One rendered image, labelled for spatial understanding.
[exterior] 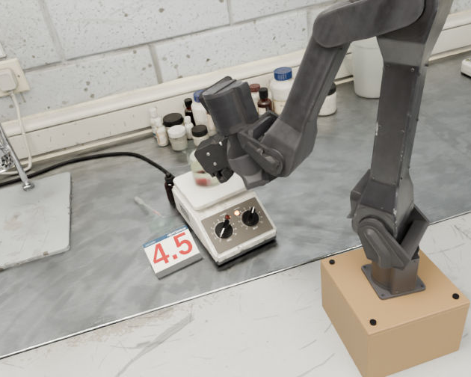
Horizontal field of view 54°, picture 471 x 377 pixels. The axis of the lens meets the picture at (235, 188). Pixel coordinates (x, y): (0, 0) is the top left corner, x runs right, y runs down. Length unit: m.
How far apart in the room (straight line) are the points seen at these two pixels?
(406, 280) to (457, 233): 0.30
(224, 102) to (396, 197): 0.25
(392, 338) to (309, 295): 0.20
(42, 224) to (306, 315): 0.61
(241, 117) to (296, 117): 0.09
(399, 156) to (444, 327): 0.25
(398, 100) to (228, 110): 0.23
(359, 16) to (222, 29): 0.87
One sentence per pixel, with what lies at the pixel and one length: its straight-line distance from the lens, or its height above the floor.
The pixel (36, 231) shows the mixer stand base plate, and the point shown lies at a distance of 1.08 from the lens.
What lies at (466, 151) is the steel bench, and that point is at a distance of 1.15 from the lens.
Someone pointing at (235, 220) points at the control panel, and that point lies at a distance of 0.87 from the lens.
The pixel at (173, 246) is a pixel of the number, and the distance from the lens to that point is 0.88.
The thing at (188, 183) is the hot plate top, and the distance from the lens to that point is 0.92.
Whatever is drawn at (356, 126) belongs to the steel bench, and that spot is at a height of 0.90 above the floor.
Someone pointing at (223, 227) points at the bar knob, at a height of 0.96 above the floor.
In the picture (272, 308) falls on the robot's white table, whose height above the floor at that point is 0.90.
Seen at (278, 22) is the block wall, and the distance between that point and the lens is 1.36.
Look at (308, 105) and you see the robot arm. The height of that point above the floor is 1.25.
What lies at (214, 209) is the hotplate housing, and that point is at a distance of 0.87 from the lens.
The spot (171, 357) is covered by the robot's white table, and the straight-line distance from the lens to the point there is 0.76.
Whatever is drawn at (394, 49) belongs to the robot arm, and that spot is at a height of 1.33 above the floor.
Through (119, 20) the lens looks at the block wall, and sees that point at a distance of 1.27.
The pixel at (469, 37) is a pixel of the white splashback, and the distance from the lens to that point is 1.66.
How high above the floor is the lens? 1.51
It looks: 36 degrees down
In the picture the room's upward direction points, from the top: 10 degrees counter-clockwise
